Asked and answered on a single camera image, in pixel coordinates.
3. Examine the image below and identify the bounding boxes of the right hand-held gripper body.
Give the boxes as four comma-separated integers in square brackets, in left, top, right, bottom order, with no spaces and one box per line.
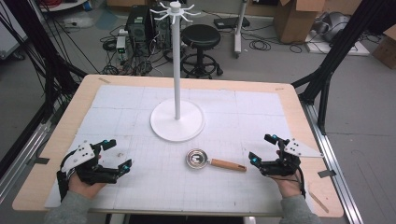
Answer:
[257,137,325,183]

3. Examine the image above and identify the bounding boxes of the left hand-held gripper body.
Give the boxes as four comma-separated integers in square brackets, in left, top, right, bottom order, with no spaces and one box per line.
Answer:
[56,140,123,201]

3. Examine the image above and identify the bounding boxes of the metal scoop with wooden handle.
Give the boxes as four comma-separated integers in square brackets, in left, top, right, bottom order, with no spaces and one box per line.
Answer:
[185,148,248,173]

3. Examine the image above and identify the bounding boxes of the person's right hand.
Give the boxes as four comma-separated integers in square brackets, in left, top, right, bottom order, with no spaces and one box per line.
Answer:
[270,149,305,199]

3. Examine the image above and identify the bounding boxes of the person's left hand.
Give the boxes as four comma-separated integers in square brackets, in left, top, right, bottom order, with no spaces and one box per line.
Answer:
[67,153,107,201]

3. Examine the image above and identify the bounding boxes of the white grid mat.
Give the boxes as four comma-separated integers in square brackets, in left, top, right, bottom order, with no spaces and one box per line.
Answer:
[44,84,316,217]

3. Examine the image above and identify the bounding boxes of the thin wooden stick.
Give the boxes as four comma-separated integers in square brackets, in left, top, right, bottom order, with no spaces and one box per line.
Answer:
[307,190,330,215]

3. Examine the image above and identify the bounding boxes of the white hook stand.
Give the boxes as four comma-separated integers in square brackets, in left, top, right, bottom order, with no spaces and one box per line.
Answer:
[149,0,206,143]

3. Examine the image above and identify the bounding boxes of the small white power box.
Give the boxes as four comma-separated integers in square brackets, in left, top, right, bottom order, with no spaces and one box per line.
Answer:
[115,35,127,54]

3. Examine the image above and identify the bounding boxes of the white flat board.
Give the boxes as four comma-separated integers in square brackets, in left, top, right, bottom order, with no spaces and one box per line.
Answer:
[304,30,371,57]

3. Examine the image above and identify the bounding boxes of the white floor stand pole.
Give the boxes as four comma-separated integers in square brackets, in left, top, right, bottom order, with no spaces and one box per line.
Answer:
[233,0,250,59]

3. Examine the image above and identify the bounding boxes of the black computer tower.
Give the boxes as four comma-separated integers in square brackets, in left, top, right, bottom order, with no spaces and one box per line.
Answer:
[123,5,173,58]

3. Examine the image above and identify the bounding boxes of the large cardboard box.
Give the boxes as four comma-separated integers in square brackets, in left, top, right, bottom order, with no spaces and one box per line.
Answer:
[273,0,329,45]

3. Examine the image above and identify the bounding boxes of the black flat device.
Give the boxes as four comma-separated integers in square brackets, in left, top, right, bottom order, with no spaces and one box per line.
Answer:
[213,16,251,30]

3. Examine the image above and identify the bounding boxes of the black round stool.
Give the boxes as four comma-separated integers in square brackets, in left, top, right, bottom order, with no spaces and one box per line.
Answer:
[179,23,224,80]

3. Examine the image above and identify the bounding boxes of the grey rounded device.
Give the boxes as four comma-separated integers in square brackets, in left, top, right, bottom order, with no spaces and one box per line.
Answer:
[317,11,352,43]

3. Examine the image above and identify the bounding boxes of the small cardboard box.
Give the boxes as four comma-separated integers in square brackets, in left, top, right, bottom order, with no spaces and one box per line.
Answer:
[371,24,396,70]

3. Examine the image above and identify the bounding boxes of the aluminium rail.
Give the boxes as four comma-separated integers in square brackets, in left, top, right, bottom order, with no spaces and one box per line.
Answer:
[0,121,52,203]
[301,102,364,224]

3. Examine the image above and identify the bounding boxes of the coiled black cable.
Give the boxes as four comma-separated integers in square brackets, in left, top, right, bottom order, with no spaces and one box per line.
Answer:
[248,39,272,52]

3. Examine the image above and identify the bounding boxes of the black metal frame with cables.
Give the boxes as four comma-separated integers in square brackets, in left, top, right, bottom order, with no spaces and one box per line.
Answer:
[0,0,89,125]

